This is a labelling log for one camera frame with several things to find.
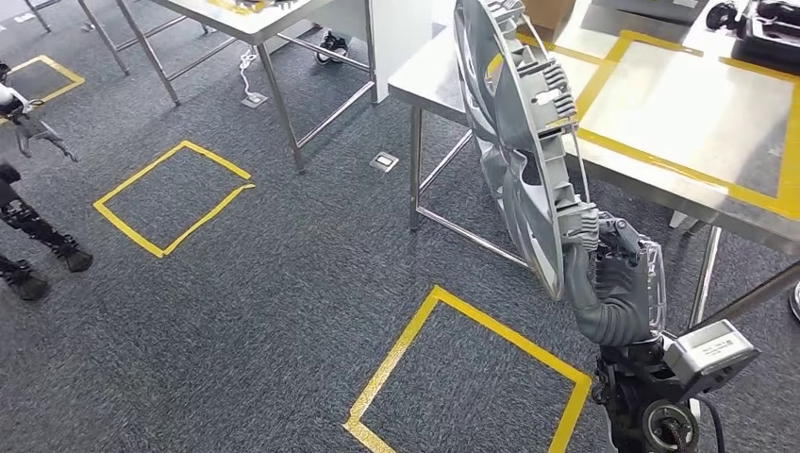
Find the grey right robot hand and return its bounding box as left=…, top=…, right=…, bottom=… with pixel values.
left=562, top=212, right=668, bottom=327

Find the grey plastic wheel hubcap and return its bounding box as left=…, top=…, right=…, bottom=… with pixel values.
left=453, top=0, right=601, bottom=303

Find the stainless steel workbench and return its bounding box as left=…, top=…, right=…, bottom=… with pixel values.
left=387, top=0, right=800, bottom=332

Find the clear plastic hand cover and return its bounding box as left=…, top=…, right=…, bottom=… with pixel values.
left=646, top=240, right=668, bottom=336

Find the brown cardboard box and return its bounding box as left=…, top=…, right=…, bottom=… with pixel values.
left=522, top=0, right=576, bottom=31

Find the black plastic tray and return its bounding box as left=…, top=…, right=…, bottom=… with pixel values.
left=737, top=0, right=800, bottom=60

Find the person's foot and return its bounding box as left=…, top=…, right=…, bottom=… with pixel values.
left=314, top=31, right=350, bottom=66

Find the stainless steel table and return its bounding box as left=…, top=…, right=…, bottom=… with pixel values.
left=75, top=0, right=379, bottom=175

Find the black humanoid robot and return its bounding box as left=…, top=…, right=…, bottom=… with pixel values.
left=0, top=59, right=95, bottom=303

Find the yellow floor tape square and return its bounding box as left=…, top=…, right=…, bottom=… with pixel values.
left=0, top=54, right=86, bottom=126

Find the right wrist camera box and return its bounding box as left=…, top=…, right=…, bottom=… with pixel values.
left=662, top=318, right=762, bottom=401

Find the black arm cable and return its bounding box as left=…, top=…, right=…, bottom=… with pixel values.
left=693, top=396, right=726, bottom=453

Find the white power cable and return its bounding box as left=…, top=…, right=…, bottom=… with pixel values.
left=237, top=46, right=260, bottom=98

